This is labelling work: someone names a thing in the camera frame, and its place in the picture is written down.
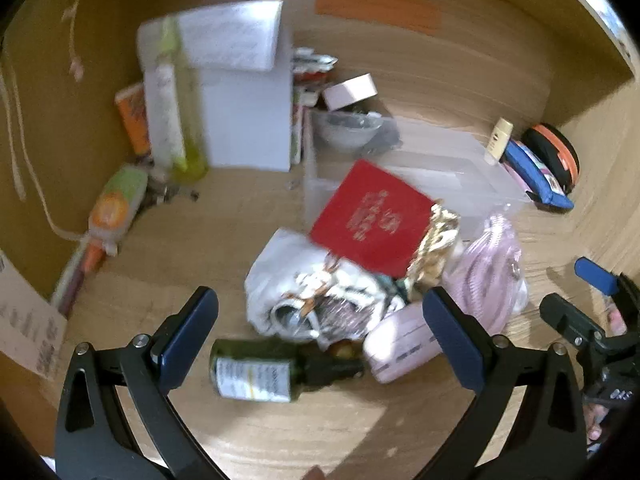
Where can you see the orange box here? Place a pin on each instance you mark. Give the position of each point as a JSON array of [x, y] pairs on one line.
[[134, 120]]

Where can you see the glass bowl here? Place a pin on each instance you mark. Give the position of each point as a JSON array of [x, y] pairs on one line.
[[345, 130]]

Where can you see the wooden desktop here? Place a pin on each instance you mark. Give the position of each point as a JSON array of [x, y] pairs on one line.
[[200, 245]]

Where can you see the yellow green liquid bottle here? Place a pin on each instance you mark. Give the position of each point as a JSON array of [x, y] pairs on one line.
[[192, 125]]

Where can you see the dark green bottle white label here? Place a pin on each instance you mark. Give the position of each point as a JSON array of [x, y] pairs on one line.
[[260, 372]]

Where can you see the pink white round device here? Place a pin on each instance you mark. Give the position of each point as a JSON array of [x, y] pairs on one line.
[[400, 345]]

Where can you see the dark metal clip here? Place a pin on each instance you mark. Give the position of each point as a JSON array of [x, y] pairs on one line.
[[170, 192]]

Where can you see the green orange tube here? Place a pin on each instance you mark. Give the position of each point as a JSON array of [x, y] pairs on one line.
[[117, 200]]

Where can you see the black orange round case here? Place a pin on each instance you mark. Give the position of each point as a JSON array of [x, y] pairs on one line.
[[560, 152]]

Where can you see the large white box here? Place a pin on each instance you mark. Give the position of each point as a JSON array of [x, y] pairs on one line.
[[240, 90]]

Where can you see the gold foil packet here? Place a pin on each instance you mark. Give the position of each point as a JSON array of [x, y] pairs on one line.
[[435, 245]]

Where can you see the orange pen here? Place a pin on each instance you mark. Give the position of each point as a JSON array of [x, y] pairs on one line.
[[85, 270]]

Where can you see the clear plastic storage bin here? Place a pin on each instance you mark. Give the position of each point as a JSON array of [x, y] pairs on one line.
[[450, 170]]

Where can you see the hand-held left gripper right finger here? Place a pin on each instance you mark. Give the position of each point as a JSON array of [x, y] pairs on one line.
[[450, 335]]

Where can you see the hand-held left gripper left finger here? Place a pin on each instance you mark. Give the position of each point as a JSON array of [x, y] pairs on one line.
[[187, 340]]

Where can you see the cream tube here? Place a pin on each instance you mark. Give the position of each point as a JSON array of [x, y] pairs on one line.
[[499, 140]]

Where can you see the small pale pink box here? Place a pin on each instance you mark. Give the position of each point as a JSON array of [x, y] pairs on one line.
[[350, 91]]

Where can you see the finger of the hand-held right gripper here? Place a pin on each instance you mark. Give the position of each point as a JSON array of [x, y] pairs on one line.
[[570, 315], [595, 275]]

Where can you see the red booklet with gold print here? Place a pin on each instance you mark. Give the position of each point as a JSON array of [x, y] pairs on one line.
[[370, 215]]

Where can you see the printed paper sheet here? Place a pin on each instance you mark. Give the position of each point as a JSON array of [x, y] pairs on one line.
[[30, 315]]

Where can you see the orange paper note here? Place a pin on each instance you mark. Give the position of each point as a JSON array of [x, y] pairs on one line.
[[380, 7]]

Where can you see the person's right hand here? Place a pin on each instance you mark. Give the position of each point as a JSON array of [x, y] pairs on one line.
[[595, 427]]

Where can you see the pink knit pouch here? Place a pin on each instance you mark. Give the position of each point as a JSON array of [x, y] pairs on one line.
[[487, 270]]

